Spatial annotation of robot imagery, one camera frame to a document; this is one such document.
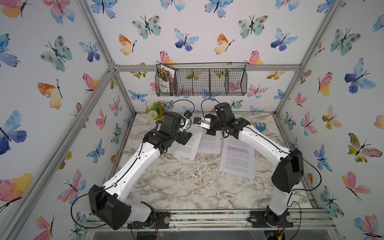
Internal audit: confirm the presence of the plain text document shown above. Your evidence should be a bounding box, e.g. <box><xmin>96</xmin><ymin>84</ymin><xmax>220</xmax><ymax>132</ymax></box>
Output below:
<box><xmin>168</xmin><ymin>126</ymin><xmax>204</xmax><ymax>161</ymax></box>

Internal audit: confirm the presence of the document with green highlight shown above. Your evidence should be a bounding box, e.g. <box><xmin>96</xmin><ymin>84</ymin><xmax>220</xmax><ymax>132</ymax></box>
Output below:
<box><xmin>198</xmin><ymin>132</ymin><xmax>222</xmax><ymax>155</ymax></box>

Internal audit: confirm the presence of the document with purple highlight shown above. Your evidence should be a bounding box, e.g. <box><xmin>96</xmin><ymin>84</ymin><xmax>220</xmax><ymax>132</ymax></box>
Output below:
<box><xmin>219</xmin><ymin>136</ymin><xmax>256</xmax><ymax>180</ymax></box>

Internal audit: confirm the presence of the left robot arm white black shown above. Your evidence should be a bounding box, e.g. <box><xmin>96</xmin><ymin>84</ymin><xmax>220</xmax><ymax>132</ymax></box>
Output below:
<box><xmin>88</xmin><ymin>111</ymin><xmax>193</xmax><ymax>230</ymax></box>

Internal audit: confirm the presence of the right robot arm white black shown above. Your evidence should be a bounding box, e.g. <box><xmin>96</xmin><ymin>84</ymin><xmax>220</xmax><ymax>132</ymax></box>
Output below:
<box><xmin>202</xmin><ymin>103</ymin><xmax>304</xmax><ymax>217</ymax></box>

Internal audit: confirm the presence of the artificial flower plant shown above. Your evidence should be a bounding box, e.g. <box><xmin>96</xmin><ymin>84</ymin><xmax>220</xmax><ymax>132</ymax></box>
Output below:
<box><xmin>146</xmin><ymin>101</ymin><xmax>173</xmax><ymax>121</ymax></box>

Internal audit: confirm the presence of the blue toy rake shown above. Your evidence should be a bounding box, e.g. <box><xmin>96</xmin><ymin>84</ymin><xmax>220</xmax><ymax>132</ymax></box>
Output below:
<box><xmin>254</xmin><ymin>122</ymin><xmax>267</xmax><ymax>133</ymax></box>

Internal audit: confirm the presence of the colourful seed packet booklet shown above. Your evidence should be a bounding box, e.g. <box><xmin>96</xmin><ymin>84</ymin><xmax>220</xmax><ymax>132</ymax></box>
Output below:
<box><xmin>158</xmin><ymin>64</ymin><xmax>176</xmax><ymax>96</ymax></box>

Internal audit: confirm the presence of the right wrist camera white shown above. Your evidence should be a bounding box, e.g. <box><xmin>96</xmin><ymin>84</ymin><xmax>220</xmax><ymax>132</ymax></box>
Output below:
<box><xmin>193</xmin><ymin>117</ymin><xmax>212</xmax><ymax>130</ymax></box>

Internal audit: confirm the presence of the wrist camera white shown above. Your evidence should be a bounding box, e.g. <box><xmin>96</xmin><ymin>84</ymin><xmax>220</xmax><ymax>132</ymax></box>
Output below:
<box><xmin>193</xmin><ymin>117</ymin><xmax>212</xmax><ymax>130</ymax></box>
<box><xmin>180</xmin><ymin>110</ymin><xmax>193</xmax><ymax>132</ymax></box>

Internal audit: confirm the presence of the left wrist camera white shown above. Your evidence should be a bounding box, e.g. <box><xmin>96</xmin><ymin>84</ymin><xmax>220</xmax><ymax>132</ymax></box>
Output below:
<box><xmin>180</xmin><ymin>110</ymin><xmax>193</xmax><ymax>132</ymax></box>

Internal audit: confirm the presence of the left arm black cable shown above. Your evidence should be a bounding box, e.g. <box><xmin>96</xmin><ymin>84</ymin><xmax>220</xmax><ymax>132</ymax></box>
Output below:
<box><xmin>70</xmin><ymin>98</ymin><xmax>196</xmax><ymax>229</ymax></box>

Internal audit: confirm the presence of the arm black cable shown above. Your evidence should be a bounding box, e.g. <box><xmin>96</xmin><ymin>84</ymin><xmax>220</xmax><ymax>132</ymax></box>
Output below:
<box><xmin>70</xmin><ymin>98</ymin><xmax>196</xmax><ymax>229</ymax></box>
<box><xmin>200</xmin><ymin>98</ymin><xmax>322</xmax><ymax>240</ymax></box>

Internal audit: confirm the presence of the black wire basket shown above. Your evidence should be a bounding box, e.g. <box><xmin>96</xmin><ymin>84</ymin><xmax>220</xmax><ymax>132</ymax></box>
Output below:
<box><xmin>155</xmin><ymin>63</ymin><xmax>248</xmax><ymax>98</ymax></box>

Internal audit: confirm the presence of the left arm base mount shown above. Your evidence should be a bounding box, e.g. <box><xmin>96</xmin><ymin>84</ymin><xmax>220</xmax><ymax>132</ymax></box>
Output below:
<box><xmin>127</xmin><ymin>211</ymin><xmax>171</xmax><ymax>230</ymax></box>

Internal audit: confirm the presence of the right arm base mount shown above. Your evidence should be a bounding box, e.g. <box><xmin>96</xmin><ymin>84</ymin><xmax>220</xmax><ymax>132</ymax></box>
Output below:
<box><xmin>247</xmin><ymin>208</ymin><xmax>294</xmax><ymax>228</ymax></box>

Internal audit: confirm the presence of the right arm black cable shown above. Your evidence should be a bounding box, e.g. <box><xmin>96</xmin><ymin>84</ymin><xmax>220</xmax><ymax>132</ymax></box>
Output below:
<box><xmin>200</xmin><ymin>98</ymin><xmax>322</xmax><ymax>240</ymax></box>

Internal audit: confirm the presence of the aluminium front rail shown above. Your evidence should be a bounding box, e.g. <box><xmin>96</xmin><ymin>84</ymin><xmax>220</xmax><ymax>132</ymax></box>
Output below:
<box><xmin>83</xmin><ymin>208</ymin><xmax>337</xmax><ymax>232</ymax></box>

